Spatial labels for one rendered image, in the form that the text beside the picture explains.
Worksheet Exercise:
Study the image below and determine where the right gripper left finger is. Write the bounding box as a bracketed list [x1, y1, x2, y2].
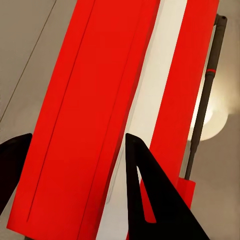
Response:
[0, 133, 33, 216]

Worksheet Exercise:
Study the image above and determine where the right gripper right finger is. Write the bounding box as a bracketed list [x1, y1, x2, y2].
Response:
[125, 133, 210, 240]

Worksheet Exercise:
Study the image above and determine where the radio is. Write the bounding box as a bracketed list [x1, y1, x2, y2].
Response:
[6, 0, 228, 240]

